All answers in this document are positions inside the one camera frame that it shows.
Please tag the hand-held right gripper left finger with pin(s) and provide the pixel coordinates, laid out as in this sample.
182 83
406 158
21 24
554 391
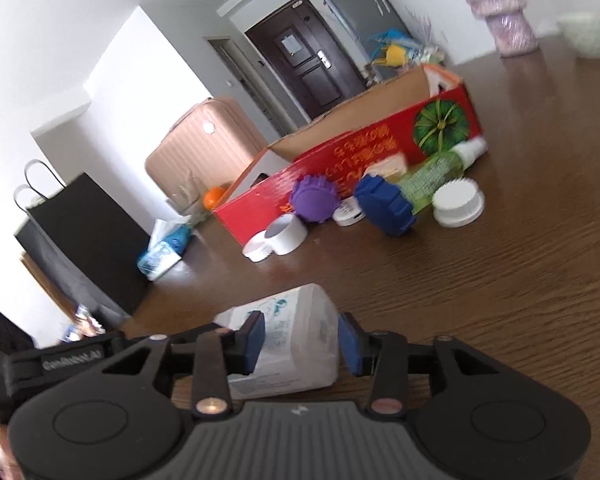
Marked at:
251 342

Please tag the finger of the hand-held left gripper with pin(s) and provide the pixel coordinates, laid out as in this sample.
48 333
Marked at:
70 360

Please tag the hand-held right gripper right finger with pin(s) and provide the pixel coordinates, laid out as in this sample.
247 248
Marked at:
350 342

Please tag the white plastic bottle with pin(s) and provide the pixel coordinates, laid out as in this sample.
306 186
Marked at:
300 332

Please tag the small white tape roll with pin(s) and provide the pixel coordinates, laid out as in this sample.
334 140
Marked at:
256 249

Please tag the small white round lid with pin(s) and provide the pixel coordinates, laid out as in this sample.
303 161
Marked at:
348 212

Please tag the blue ribbed cap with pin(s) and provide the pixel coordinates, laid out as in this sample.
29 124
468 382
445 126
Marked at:
384 205

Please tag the purple ribbed cap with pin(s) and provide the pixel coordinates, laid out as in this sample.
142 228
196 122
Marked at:
314 199

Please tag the large white ribbed cap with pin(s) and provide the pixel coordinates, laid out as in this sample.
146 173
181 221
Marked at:
458 202

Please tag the red and white brush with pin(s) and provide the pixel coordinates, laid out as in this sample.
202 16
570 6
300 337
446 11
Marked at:
389 166

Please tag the red cardboard box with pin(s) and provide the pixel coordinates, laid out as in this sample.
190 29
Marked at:
340 160

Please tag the green bottle with white cap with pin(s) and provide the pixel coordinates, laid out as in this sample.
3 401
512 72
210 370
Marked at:
432 175

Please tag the blue white packet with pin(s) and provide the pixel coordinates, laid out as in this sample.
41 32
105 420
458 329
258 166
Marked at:
82 325

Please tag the blue tissue pack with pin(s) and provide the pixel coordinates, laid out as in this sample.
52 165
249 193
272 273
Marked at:
162 252

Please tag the orange fruit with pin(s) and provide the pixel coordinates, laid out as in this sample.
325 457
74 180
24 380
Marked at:
214 198

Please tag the clear drinking glass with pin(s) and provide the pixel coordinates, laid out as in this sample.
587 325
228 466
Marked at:
192 195

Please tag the pink suitcase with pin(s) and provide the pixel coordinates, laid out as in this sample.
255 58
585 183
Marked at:
205 145

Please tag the dark brown door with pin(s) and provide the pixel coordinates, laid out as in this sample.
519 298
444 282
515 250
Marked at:
305 60

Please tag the yellow and blue plastic items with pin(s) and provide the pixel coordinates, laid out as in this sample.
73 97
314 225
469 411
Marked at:
397 55

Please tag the grey refrigerator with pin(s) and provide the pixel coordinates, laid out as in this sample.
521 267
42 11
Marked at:
360 5

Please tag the pink ceramic vase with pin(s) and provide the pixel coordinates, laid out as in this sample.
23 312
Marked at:
500 5

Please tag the white bowl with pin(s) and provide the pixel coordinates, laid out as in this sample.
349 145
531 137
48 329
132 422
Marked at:
585 35

